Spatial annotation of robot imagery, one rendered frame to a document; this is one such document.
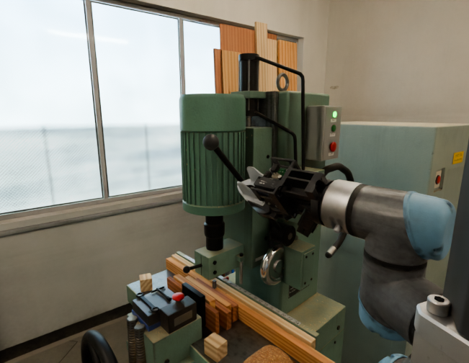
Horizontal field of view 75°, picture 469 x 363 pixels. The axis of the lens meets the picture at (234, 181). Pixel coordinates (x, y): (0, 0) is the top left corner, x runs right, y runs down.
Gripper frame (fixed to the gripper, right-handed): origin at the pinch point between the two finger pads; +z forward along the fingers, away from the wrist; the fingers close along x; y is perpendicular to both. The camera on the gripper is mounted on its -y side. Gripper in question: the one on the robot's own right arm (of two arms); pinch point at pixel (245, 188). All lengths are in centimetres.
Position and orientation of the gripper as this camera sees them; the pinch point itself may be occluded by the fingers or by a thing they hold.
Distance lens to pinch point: 62.3
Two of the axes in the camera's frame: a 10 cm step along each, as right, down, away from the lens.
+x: -5.4, 7.7, -3.4
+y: -5.0, -6.1, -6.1
